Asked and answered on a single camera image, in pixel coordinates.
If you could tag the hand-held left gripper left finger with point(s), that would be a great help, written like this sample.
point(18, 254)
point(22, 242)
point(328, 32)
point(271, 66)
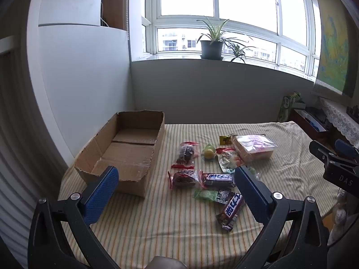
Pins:
point(102, 193)

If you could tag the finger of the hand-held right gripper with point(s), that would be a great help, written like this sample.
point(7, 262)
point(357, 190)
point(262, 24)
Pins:
point(347, 150)
point(322, 152)

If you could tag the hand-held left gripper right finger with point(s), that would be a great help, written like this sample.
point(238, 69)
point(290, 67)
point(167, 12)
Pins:
point(252, 193)

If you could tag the brown chocolate bar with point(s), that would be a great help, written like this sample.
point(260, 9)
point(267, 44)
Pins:
point(218, 180)
point(231, 211)

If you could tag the white red green meat packet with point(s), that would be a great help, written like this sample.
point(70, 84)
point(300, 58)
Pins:
point(228, 159)

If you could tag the clear bread packet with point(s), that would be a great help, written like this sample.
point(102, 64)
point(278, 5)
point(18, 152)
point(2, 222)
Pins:
point(252, 148)

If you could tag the green candy packet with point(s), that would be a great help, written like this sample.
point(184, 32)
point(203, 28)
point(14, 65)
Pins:
point(207, 195)

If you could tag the brown cardboard box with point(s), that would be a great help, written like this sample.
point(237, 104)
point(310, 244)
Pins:
point(129, 151)

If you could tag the yellow ball snack green wrapper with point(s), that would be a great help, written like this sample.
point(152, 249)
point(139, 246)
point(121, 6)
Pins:
point(209, 153)

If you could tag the small yellow packet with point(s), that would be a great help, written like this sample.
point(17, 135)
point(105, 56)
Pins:
point(223, 140)

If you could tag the red-ended dried fruit packet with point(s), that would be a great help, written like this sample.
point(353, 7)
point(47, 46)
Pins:
point(185, 152)
point(183, 179)

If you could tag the white lace cloth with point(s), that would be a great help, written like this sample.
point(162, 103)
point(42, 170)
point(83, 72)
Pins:
point(342, 120)

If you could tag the dark wooden cabinet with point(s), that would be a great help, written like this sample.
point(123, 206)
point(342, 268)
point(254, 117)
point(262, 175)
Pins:
point(296, 117)

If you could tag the green carton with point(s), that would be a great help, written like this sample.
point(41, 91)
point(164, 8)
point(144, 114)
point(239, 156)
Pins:
point(286, 106)

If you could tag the striped cloth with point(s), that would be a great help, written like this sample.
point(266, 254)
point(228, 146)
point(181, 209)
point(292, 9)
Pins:
point(168, 224)

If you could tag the white slatted panel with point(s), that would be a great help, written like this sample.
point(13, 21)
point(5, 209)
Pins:
point(16, 145)

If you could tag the white wardrobe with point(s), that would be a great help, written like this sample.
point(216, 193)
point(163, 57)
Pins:
point(84, 75)

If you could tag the potted spider plant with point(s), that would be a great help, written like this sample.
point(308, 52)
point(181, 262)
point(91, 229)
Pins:
point(211, 49)

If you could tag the brown wooden cabinet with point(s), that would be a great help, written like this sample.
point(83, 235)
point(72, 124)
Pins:
point(115, 5)

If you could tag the wall map poster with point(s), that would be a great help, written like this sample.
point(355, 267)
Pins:
point(336, 47)

